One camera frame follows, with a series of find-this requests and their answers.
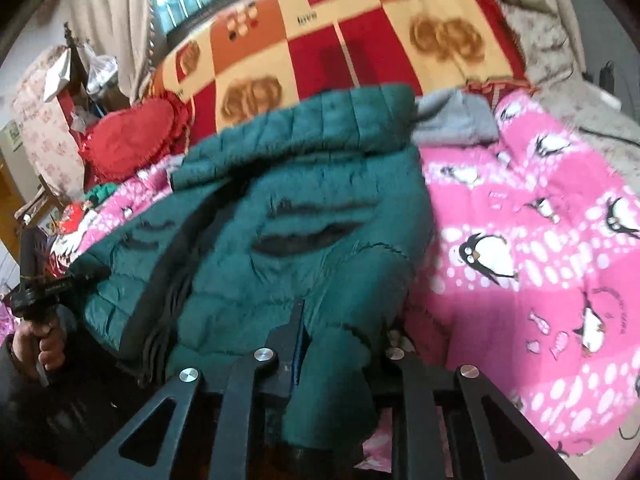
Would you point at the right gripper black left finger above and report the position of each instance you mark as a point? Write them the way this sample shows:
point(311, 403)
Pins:
point(193, 407)

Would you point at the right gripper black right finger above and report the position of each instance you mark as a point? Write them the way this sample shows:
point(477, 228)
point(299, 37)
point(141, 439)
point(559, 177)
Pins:
point(456, 424)

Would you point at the dark green puffer jacket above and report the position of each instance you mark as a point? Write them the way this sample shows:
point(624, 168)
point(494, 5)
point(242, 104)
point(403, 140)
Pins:
point(322, 206)

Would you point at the person's left hand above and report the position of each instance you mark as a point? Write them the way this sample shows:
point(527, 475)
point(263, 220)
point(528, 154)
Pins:
point(38, 344)

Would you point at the green cloth item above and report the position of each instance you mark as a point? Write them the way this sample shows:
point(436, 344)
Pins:
point(100, 193)

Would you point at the red heart ruffled pillow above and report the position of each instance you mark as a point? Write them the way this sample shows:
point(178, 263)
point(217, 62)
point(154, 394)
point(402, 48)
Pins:
point(121, 143)

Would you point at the pink penguin fleece blanket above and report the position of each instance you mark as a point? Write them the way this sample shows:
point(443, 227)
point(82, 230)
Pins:
point(532, 274)

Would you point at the grey folded sweatshirt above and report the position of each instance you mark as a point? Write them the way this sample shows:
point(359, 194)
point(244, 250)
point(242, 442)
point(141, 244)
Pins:
point(452, 117)

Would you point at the red orange rose blanket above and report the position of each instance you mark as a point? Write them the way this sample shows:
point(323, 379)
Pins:
point(258, 55)

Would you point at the floral white bed sheet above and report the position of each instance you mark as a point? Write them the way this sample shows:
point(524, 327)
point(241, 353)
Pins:
point(612, 133)

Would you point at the beige quilt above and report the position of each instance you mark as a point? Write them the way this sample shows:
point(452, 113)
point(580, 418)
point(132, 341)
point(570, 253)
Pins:
point(548, 34)

